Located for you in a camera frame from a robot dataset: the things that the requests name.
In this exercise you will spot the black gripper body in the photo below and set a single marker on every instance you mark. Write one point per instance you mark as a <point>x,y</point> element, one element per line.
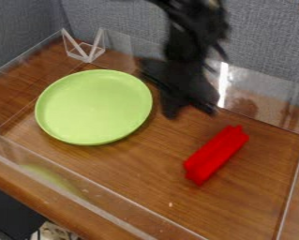
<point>184,82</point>

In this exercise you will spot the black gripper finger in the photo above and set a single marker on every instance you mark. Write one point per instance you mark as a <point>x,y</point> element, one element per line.
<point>206,102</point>
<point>173,105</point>

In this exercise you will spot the red rectangular block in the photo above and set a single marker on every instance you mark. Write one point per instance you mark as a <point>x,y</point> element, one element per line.
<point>212,156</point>

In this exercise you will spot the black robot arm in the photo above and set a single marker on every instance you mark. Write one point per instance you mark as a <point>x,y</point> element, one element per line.
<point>198,27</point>

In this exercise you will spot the green round plate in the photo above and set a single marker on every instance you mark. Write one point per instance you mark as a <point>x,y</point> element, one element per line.
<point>94,107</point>

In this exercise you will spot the clear acrylic corner bracket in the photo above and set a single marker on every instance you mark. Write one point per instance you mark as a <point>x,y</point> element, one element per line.
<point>83,51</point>

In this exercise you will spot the clear acrylic enclosure wall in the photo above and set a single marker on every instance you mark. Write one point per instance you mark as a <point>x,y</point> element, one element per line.
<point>124,191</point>

